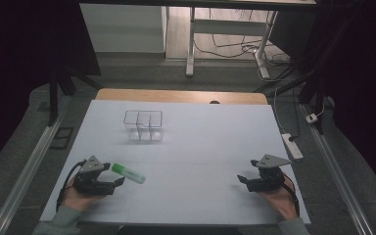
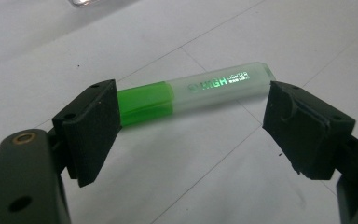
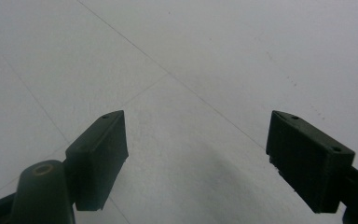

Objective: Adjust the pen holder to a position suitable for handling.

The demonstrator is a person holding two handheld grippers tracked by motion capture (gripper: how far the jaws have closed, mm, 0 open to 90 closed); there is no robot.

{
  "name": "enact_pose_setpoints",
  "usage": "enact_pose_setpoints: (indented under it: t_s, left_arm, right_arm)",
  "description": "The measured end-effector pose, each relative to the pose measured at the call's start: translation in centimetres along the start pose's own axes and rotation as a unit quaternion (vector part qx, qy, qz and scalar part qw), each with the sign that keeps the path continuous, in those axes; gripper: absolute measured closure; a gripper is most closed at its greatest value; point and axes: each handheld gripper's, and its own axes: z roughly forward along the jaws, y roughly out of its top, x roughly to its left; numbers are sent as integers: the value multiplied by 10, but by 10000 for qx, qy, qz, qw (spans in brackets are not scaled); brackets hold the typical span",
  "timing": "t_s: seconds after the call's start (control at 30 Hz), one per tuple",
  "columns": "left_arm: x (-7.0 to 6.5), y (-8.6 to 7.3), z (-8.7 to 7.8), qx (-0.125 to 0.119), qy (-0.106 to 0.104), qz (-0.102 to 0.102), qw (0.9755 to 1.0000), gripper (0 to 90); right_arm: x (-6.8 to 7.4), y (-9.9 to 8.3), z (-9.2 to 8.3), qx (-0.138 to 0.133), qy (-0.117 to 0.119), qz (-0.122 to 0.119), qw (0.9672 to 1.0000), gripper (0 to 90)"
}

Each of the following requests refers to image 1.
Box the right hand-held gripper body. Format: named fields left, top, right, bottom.
left=246, top=154, right=293, bottom=193

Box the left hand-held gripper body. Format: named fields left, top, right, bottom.
left=72, top=155, right=117, bottom=197

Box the green highlighter marker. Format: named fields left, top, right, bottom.
left=111, top=163, right=147, bottom=185

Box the clear plastic divided organizer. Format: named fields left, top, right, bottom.
left=122, top=110, right=165, bottom=142

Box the person's left hand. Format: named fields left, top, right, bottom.
left=61, top=175, right=107, bottom=212

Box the person's right hand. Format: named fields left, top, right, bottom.
left=258, top=171, right=299, bottom=220

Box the white power strip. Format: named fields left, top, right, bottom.
left=281, top=132, right=305, bottom=162

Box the white table mat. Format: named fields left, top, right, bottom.
left=39, top=99, right=311, bottom=226

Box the black metal stand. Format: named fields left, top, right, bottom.
left=254, top=13, right=360, bottom=135
left=46, top=67, right=103, bottom=127

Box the white cabinet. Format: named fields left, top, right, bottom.
left=79, top=3, right=168, bottom=54

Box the white-legged desk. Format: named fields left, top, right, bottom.
left=77, top=0, right=317, bottom=80

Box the dark curtain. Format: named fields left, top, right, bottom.
left=0, top=0, right=102, bottom=179
left=268, top=0, right=376, bottom=202

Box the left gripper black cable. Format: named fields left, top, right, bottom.
left=56, top=159, right=88, bottom=212

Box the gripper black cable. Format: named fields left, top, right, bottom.
left=281, top=173, right=301, bottom=219
left=56, top=159, right=88, bottom=212

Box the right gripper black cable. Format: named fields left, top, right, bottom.
left=281, top=173, right=301, bottom=219

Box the black rectangular floor frame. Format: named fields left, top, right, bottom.
left=49, top=126, right=75, bottom=151

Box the aluminium rail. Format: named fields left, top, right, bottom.
left=299, top=103, right=375, bottom=235
left=0, top=94, right=73, bottom=235

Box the white metal frame stand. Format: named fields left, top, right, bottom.
left=193, top=9, right=292, bottom=82

